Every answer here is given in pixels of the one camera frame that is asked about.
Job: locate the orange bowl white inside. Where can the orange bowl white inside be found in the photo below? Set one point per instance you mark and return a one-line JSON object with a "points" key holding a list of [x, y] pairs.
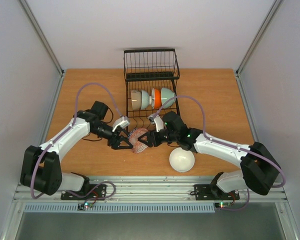
{"points": [[156, 98]]}

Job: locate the black wire dish rack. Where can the black wire dish rack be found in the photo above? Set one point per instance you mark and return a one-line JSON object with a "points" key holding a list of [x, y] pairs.
{"points": [[147, 69]]}

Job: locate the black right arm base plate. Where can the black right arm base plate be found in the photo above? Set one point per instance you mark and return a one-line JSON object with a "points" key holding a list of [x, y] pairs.
{"points": [[207, 192]]}

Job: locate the right green circuit board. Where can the right green circuit board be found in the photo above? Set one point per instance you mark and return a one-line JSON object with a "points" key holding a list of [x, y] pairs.
{"points": [[222, 205]]}

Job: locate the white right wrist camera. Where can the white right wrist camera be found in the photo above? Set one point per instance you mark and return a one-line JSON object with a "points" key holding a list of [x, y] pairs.
{"points": [[156, 120]]}

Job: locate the aluminium rail frame front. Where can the aluminium rail frame front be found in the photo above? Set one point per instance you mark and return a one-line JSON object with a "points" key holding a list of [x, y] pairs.
{"points": [[152, 189]]}

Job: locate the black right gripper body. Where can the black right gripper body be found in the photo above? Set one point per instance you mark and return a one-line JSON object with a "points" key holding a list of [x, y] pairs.
{"points": [[156, 138]]}

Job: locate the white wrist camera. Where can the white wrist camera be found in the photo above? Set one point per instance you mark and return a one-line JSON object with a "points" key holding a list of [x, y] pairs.
{"points": [[121, 122], [156, 120]]}

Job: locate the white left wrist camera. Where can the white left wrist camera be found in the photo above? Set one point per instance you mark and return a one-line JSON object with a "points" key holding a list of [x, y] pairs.
{"points": [[121, 122]]}

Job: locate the red white patterned bowl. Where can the red white patterned bowl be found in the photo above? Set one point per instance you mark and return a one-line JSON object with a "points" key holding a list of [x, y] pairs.
{"points": [[137, 146]]}

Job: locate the plain mint green bowl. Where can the plain mint green bowl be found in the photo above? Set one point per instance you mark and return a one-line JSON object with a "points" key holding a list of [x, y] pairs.
{"points": [[166, 94]]}

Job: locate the green circuit board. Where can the green circuit board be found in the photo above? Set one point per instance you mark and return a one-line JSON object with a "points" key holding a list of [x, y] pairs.
{"points": [[86, 205], [222, 205]]}

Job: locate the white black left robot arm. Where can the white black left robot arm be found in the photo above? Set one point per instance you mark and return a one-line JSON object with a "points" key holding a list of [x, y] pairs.
{"points": [[41, 168]]}

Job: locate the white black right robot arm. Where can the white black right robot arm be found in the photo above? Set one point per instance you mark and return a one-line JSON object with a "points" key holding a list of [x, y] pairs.
{"points": [[258, 170]]}

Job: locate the grey slotted cable duct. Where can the grey slotted cable duct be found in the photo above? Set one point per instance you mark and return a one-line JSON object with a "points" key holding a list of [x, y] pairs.
{"points": [[120, 208]]}

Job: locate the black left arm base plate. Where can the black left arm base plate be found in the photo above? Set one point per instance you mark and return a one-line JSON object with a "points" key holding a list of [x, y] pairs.
{"points": [[94, 191]]}

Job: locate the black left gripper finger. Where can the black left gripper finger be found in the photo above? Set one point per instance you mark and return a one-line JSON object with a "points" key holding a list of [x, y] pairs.
{"points": [[115, 147], [124, 142]]}

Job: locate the left green circuit board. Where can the left green circuit board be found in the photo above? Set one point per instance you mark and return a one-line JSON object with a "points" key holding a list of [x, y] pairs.
{"points": [[86, 205]]}

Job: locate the beige floral bowl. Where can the beige floral bowl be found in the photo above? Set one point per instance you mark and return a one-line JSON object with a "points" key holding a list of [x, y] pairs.
{"points": [[136, 100]]}

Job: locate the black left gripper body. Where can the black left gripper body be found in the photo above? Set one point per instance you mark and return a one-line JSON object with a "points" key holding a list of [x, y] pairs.
{"points": [[111, 141]]}

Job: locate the green patterned bowl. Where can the green patterned bowl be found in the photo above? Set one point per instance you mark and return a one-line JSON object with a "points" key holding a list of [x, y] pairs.
{"points": [[146, 100]]}

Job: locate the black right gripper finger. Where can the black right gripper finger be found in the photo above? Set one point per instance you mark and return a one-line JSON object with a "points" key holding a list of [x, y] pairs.
{"points": [[145, 142], [146, 136]]}

